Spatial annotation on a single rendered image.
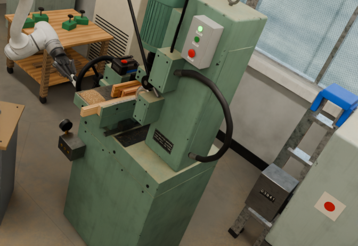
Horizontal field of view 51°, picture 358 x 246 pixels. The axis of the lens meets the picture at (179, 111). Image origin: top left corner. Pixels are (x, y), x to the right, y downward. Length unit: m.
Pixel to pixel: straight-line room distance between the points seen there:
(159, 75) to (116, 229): 0.87
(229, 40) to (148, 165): 0.66
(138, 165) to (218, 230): 1.13
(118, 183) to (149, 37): 0.70
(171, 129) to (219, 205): 1.29
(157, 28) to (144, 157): 0.56
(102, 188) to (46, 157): 0.89
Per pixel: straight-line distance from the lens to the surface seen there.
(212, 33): 1.29
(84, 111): 1.64
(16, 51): 2.22
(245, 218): 2.55
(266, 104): 3.05
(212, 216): 2.69
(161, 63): 1.43
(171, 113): 1.57
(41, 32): 2.25
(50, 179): 2.62
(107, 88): 1.88
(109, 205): 1.95
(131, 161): 1.68
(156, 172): 1.63
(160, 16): 1.58
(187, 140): 1.55
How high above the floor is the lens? 1.90
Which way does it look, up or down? 32 degrees down
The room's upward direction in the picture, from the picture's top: 20 degrees clockwise
